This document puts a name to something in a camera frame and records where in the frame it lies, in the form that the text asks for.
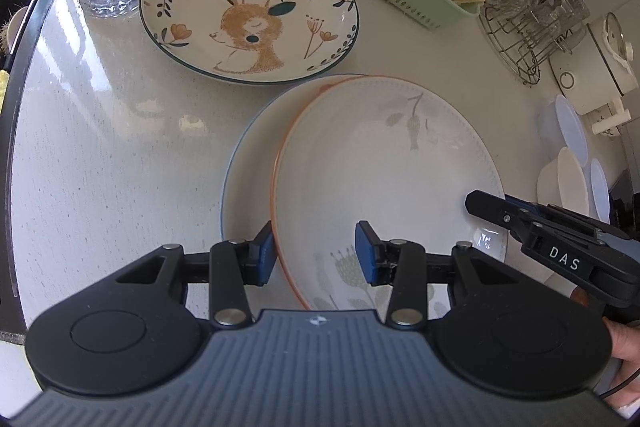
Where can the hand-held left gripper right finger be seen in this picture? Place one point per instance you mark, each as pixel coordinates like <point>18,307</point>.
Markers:
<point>365,257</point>

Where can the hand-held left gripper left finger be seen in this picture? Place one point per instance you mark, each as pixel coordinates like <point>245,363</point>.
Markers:
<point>265,257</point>

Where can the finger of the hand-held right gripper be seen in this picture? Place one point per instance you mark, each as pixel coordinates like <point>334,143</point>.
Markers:
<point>530,207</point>
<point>492,209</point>

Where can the blue rim white plate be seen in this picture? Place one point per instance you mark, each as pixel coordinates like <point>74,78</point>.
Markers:
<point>250,187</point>

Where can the orange rim white plate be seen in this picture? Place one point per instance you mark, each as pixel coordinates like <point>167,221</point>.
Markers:
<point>375,167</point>

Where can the deer pattern plate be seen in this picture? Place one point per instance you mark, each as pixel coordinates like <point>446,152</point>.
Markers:
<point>250,7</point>

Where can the person's right hand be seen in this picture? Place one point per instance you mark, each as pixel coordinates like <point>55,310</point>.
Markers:
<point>622,342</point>

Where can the white electric pot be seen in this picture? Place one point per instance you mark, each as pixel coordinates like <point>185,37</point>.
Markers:
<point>585,72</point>

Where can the glass pot lid white knob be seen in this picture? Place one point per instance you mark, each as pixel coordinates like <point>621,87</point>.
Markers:
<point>617,37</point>

